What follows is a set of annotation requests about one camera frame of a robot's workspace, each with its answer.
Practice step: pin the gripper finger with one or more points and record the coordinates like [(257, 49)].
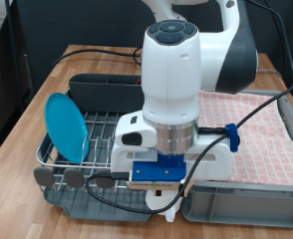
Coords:
[(158, 192)]

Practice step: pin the blue plate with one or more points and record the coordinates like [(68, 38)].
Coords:
[(65, 127)]

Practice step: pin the grey dish drying rack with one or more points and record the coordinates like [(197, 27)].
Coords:
[(73, 204)]

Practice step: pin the grey plastic crate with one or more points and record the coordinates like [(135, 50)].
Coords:
[(246, 205)]

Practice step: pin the dark grey cutlery holder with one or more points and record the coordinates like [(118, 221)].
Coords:
[(103, 94)]

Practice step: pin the pink checked cloth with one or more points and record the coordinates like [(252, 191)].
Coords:
[(262, 139)]

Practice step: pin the blue mounted wrist camera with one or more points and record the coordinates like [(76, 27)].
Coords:
[(156, 172)]

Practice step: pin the dark metal frame pole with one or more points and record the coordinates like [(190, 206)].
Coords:
[(15, 59)]

